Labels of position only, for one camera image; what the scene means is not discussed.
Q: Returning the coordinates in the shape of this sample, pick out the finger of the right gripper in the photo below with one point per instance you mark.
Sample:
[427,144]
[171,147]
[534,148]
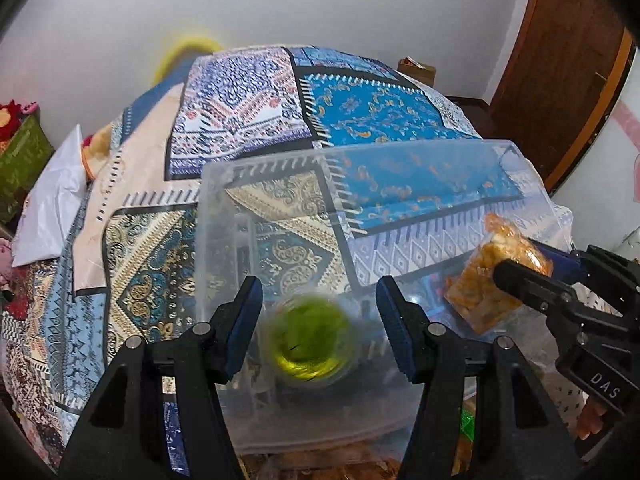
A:
[566,267]
[538,291]

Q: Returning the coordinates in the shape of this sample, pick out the orange fried snack bag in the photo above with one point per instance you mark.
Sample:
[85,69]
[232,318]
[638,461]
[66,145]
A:
[474,294]

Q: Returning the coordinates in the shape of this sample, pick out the green jelly cup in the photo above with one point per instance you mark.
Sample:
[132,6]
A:
[310,341]

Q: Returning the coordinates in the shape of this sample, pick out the clear plastic storage bin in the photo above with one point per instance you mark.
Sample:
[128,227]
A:
[335,221]

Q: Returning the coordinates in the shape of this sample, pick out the right hand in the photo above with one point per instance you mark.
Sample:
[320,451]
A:
[590,421]

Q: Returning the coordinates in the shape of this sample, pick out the pink rabbit toy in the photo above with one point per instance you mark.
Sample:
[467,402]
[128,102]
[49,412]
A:
[6,268]

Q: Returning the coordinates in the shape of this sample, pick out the brown wooden door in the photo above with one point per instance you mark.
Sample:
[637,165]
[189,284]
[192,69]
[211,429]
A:
[567,63]

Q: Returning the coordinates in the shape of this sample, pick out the small cardboard box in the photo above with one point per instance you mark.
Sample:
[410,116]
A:
[421,72]

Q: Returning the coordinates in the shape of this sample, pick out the white pillow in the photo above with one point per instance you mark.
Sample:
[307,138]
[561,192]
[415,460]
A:
[52,205]

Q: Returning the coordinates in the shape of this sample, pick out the green storage box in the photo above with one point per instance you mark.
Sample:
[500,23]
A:
[22,162]

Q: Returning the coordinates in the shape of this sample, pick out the yellow fuzzy hoop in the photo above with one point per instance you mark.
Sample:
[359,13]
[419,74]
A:
[189,46]

